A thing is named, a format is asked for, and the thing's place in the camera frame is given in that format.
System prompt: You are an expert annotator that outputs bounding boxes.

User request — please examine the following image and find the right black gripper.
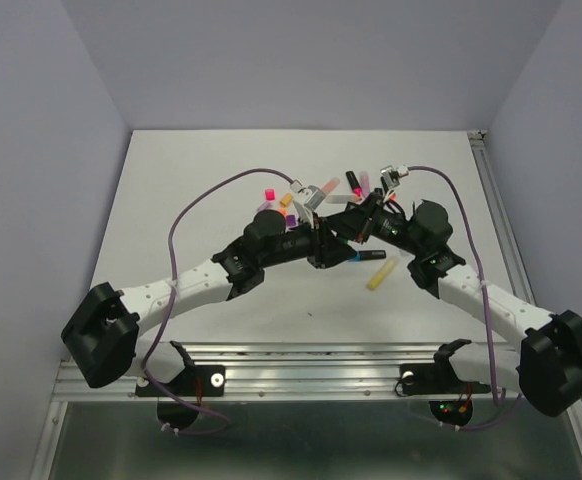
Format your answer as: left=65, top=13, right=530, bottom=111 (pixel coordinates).
left=326, top=192, right=423, bottom=257

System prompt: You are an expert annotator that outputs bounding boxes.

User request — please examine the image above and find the pastel orange pen cap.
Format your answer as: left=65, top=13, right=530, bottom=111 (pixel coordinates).
left=279, top=193, right=293, bottom=208

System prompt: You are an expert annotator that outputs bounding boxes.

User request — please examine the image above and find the aluminium right rail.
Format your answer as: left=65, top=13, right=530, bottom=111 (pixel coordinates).
left=467, top=131, right=535, bottom=304

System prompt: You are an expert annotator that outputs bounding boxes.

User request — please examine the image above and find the pastel lilac highlighter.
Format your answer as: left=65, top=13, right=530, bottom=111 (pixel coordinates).
left=359, top=171, right=371, bottom=198

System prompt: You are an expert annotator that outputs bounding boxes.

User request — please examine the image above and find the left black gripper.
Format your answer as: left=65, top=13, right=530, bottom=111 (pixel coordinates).
left=260, top=212, right=357, bottom=270

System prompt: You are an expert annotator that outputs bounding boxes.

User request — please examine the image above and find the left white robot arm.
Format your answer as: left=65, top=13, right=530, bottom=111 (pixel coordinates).
left=61, top=210, right=356, bottom=394

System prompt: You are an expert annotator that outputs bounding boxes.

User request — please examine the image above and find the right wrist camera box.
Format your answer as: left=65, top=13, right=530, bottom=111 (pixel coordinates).
left=380, top=165, right=409, bottom=199

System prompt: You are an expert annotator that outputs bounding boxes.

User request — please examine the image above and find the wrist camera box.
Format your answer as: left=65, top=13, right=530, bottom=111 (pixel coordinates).
left=293, top=185, right=326, bottom=226
left=380, top=165, right=409, bottom=199

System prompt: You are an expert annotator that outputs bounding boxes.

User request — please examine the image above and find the aluminium front rail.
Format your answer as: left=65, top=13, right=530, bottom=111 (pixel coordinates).
left=53, top=342, right=582, bottom=401

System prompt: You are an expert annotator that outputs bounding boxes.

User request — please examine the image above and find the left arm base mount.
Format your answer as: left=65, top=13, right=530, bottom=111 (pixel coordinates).
left=131, top=341, right=231, bottom=436

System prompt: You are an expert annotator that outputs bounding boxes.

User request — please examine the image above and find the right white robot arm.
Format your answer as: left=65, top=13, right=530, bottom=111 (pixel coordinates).
left=327, top=195, right=582, bottom=417

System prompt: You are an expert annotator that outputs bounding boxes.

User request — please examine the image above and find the blue black highlighter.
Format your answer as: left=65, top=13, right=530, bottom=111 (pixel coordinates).
left=350, top=250, right=387, bottom=262

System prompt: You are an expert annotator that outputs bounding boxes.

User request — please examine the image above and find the lilac pen cap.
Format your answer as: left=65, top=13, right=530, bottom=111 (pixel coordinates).
left=257, top=201, right=272, bottom=212

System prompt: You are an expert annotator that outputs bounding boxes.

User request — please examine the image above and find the purple pen cap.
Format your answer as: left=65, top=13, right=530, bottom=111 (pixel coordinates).
left=286, top=215, right=297, bottom=228

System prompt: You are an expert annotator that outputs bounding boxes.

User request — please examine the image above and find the aluminium rail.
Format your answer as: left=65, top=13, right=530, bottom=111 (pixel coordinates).
left=467, top=131, right=535, bottom=304
left=53, top=342, right=582, bottom=401

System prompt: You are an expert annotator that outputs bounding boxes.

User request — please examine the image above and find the pastel yellow highlighter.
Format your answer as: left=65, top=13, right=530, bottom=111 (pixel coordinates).
left=366, top=256, right=400, bottom=291

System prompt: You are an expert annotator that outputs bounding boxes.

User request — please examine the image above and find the clear orange-tip highlighter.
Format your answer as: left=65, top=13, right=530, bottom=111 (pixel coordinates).
left=325, top=194, right=362, bottom=205

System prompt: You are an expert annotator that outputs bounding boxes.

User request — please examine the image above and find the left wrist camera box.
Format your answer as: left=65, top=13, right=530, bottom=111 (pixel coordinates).
left=293, top=185, right=326, bottom=226

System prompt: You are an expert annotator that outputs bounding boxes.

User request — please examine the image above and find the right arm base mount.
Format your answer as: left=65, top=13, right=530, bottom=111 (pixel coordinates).
left=393, top=339, right=491, bottom=430

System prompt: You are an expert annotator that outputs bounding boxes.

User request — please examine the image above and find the pastel orange highlighter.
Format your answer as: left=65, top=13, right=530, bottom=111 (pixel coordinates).
left=321, top=177, right=340, bottom=195

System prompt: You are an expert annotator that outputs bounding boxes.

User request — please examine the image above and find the pink black highlighter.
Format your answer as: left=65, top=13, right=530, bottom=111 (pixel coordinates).
left=345, top=170, right=365, bottom=200

